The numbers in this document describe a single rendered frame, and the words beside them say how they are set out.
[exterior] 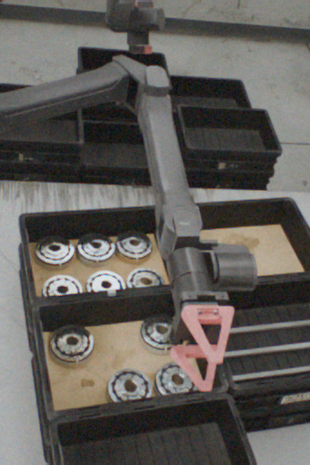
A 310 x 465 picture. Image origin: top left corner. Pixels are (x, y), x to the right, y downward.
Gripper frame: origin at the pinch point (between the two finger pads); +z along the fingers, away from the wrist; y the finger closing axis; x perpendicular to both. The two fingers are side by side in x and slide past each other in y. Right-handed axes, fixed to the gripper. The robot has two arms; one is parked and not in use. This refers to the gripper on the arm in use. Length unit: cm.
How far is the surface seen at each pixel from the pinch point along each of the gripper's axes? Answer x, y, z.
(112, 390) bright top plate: 3, 59, -34
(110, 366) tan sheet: 2, 62, -43
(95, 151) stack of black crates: -8, 105, -181
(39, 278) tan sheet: 18, 62, -70
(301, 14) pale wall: -159, 119, -356
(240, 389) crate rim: -25, 52, -29
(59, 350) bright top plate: 14, 59, -45
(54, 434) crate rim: 16, 53, -21
